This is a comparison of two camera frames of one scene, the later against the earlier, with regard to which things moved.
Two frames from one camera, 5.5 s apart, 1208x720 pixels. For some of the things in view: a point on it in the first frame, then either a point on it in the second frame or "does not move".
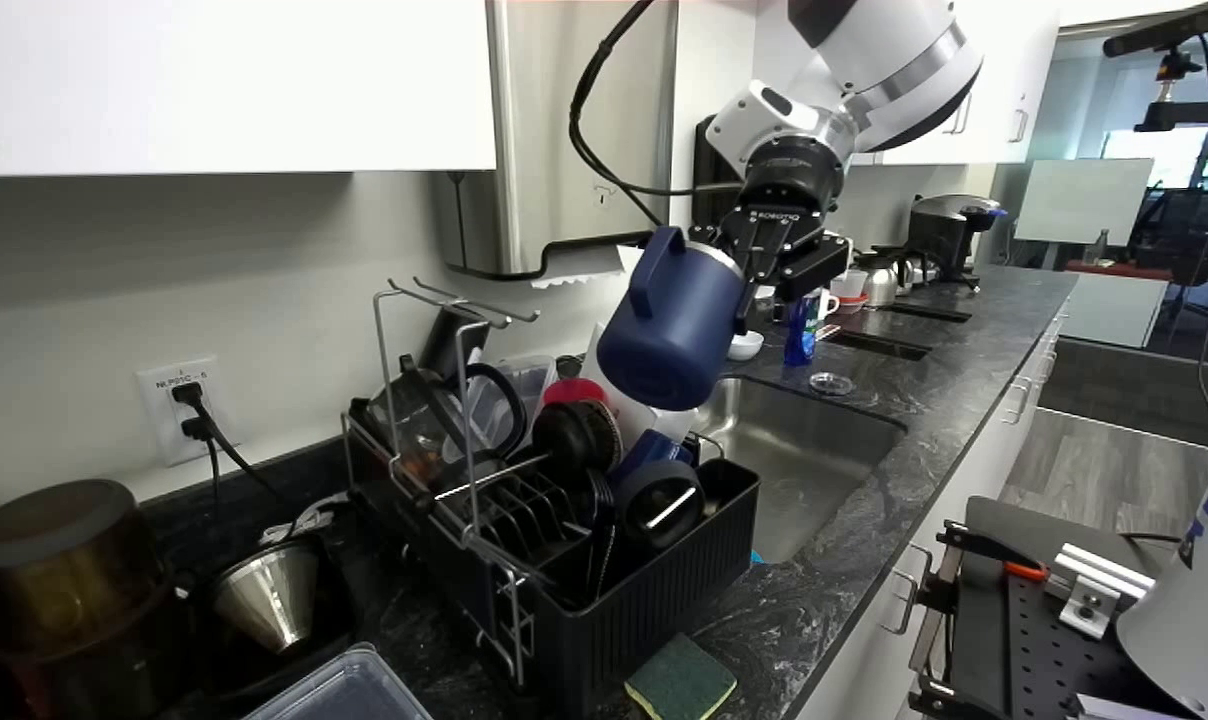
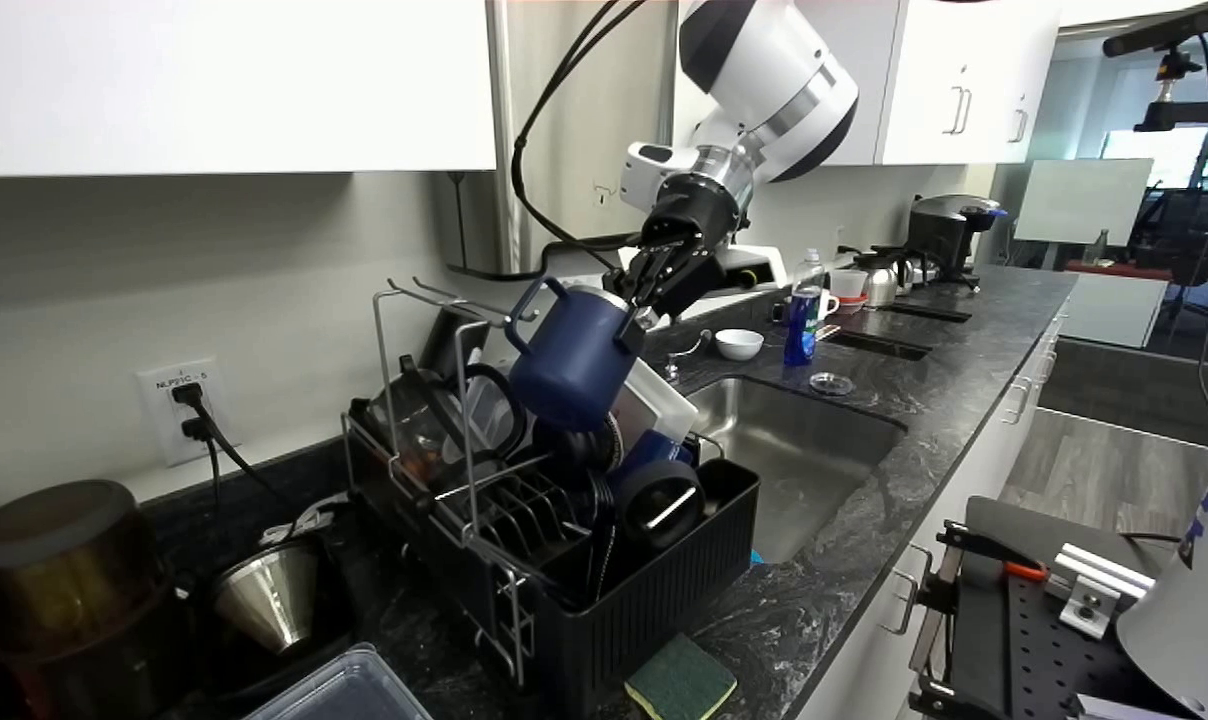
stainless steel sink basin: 804,457 does not move
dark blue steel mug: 674,333 to 569,371
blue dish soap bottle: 802,329 does not move
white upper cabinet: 224,91 does not move
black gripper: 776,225 to 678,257
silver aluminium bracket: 1099,591 does not move
